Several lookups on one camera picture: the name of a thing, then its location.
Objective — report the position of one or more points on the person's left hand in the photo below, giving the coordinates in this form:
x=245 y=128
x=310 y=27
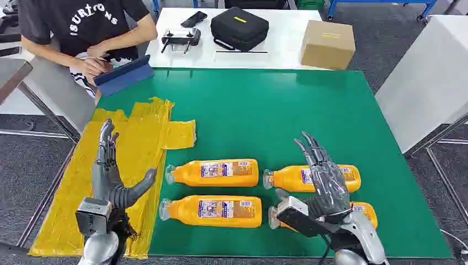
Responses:
x=97 y=51

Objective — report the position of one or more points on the person's right hand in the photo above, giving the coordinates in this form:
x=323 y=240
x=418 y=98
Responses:
x=89 y=69

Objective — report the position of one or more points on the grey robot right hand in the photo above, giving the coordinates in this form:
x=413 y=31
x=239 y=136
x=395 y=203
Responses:
x=329 y=190

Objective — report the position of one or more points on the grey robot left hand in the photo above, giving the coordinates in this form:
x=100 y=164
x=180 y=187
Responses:
x=106 y=175

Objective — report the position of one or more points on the orange drink bottle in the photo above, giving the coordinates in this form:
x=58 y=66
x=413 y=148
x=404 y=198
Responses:
x=285 y=181
x=190 y=175
x=367 y=215
x=183 y=214

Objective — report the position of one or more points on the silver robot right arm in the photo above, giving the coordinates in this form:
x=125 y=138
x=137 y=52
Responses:
x=365 y=237

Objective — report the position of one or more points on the person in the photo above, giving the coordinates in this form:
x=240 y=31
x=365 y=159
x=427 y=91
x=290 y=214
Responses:
x=91 y=22

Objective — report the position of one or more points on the blue tablet case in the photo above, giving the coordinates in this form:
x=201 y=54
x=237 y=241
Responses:
x=124 y=77

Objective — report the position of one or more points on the grey side table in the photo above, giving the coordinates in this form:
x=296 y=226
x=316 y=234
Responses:
x=55 y=95

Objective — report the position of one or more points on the yellow plastic sheet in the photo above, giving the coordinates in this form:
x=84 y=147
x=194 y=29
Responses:
x=139 y=139

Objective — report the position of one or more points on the black drone remote controller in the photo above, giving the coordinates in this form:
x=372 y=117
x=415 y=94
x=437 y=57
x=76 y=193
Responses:
x=181 y=38

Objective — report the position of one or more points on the black office chair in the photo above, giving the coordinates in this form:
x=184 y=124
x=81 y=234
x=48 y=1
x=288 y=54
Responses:
x=9 y=22

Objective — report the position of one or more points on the black smartphone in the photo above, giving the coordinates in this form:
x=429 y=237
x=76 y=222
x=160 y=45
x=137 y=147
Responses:
x=193 y=19

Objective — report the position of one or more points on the green table mat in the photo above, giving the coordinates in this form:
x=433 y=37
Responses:
x=256 y=117

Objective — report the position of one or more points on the black zip carrying case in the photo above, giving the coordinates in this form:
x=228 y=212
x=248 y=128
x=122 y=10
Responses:
x=239 y=29

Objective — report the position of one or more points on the brown cardboard box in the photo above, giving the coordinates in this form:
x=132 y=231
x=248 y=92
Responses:
x=327 y=45

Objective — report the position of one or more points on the white side table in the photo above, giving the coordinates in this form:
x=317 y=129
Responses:
x=427 y=80

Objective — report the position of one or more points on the green plastic crate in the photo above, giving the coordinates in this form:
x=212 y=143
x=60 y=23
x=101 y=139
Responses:
x=310 y=3

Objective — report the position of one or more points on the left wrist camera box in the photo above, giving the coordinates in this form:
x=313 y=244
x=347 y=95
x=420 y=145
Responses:
x=93 y=215

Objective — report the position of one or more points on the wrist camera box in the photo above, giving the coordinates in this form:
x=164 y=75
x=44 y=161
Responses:
x=296 y=219
x=93 y=215

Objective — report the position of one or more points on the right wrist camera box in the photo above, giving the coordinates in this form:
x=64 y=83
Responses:
x=296 y=219

